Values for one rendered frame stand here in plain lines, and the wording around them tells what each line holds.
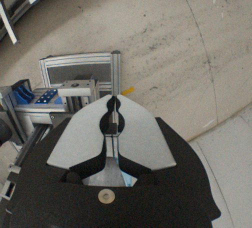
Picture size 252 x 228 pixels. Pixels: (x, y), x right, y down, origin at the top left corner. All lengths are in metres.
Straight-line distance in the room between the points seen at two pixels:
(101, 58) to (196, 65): 1.12
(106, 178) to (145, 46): 1.30
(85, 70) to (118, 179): 1.09
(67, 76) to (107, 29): 0.64
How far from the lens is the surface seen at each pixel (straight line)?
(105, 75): 1.29
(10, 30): 0.80
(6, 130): 0.79
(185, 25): 1.60
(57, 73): 1.42
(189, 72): 1.71
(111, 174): 0.40
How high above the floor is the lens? 1.42
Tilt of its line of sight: 60 degrees down
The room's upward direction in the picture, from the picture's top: 177 degrees clockwise
